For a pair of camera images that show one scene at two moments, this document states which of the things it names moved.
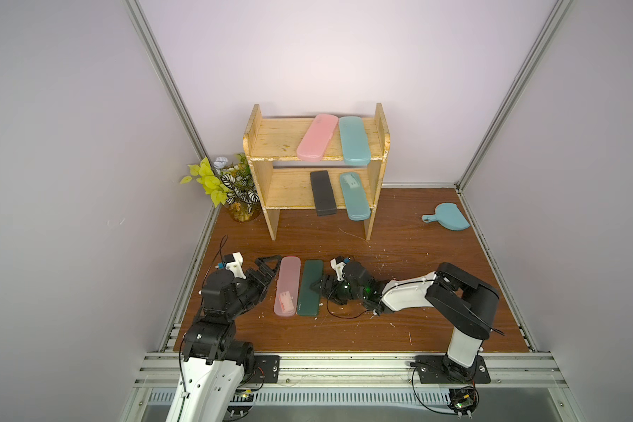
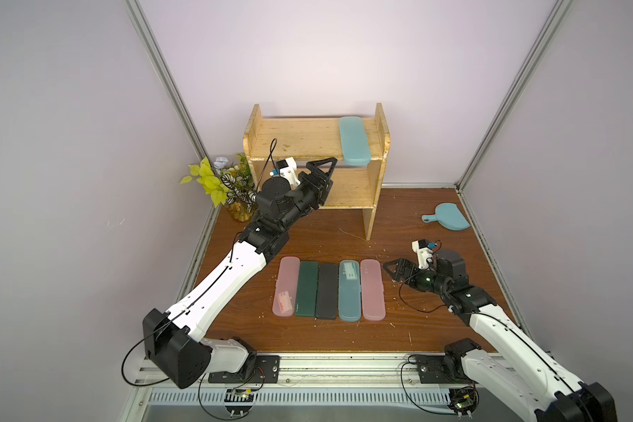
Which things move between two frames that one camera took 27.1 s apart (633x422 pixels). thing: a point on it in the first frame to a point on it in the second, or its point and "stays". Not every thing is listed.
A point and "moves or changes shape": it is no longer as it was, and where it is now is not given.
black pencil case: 323,196 moves or changes shape
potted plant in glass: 231,185 stays
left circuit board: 240,395 stays
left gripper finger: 256,287 to 316,163
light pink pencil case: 287,287 stays
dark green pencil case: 309,301 stays
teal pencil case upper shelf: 355,144 stays
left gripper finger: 270,262 to 313,164
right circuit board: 463,399 stays
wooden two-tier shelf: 271,146 stays
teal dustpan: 448,216 stays
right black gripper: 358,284 to 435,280
